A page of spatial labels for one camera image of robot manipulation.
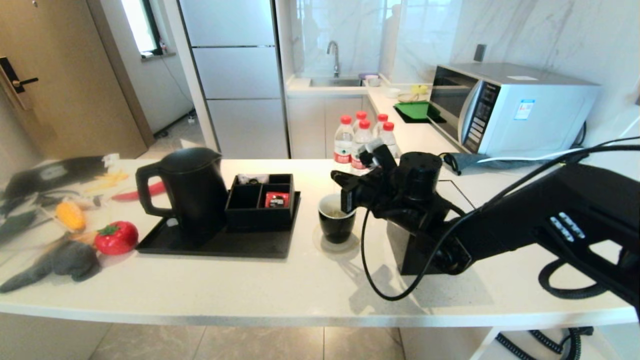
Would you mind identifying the white refrigerator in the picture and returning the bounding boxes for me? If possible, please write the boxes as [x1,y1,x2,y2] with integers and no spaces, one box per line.
[177,0,291,161]

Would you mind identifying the black rectangular serving tray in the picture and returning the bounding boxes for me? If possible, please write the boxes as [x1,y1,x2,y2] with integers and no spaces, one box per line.
[136,190,302,260]

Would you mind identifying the red toy chili pepper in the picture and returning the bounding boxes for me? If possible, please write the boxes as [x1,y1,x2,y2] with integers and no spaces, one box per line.
[112,182,166,202]

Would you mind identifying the chrome sink faucet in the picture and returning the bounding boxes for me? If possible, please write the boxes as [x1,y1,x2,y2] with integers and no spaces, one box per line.
[326,40,342,78]

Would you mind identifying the yellow toy corn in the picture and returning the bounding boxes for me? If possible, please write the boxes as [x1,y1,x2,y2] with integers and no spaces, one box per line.
[56,201,87,231]

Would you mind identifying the black compartment organizer box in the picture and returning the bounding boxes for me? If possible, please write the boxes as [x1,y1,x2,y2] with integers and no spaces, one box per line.
[224,173,295,233]

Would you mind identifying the black bag white tag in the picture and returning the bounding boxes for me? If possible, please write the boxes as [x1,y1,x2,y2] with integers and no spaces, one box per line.
[0,155,121,201]

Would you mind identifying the black cooktop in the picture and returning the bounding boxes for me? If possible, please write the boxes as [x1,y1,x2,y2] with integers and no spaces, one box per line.
[395,107,447,125]

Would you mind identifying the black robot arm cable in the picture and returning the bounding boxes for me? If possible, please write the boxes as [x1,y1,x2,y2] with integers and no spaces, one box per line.
[359,144,640,302]

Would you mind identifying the green plastic tray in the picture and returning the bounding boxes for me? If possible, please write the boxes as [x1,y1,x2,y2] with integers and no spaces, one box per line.
[393,101,441,121]

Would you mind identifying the thin black cable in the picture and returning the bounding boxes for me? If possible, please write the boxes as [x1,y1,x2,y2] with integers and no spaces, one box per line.
[592,135,640,149]

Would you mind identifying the steel kitchen sink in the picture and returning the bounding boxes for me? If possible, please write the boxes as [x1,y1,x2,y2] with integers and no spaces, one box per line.
[308,76,364,88]

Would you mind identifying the red toy tomato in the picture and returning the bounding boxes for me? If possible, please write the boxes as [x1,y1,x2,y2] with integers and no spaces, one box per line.
[95,221,140,257]

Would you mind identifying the bright window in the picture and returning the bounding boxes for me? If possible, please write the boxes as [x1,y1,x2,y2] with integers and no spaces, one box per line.
[120,0,164,57]

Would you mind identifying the yellow toy fries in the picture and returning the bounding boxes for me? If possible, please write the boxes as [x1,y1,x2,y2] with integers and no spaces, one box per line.
[84,170,132,196]

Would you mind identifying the black coiled cable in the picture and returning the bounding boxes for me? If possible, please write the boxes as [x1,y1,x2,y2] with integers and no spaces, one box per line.
[494,326,595,360]

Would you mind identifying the brown wooden door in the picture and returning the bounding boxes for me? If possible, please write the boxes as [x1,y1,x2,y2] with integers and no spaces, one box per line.
[0,0,148,161]

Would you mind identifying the white kitchen base cabinet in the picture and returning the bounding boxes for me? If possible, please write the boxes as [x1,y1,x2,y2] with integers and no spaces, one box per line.
[287,95,377,160]

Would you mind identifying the black cup white inside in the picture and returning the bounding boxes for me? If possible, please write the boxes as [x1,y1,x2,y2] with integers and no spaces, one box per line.
[318,194,357,245]

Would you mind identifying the silver microwave oven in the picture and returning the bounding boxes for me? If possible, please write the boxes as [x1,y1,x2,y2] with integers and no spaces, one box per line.
[428,62,602,158]

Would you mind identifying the black electric kettle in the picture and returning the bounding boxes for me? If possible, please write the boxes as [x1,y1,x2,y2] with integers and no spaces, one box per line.
[135,147,229,237]

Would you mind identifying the clear glass coaster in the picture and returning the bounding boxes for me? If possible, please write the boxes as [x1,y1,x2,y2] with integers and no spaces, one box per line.
[312,224,361,254]

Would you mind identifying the black tissue box white top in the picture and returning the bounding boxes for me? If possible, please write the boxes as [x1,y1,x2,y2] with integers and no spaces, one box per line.
[385,180,477,276]

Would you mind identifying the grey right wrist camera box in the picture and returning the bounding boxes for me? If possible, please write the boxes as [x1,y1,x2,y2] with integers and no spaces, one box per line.
[359,140,397,169]

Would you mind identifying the grey plush toy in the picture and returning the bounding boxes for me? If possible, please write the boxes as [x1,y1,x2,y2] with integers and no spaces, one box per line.
[0,241,102,294]

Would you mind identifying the black door lock handle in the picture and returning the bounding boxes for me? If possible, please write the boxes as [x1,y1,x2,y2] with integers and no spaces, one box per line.
[0,56,40,95]

